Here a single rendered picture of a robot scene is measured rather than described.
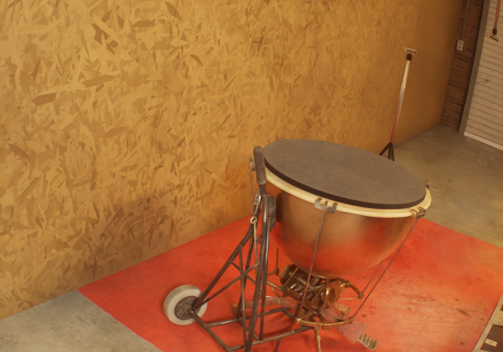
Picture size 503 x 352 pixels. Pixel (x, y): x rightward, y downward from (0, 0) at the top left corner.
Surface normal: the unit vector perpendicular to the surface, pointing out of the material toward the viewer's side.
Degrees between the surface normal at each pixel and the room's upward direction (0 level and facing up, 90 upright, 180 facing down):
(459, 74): 90
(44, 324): 0
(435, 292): 0
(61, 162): 90
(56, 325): 0
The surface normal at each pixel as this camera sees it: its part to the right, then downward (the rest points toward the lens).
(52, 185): 0.83, 0.33
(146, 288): 0.19, -0.93
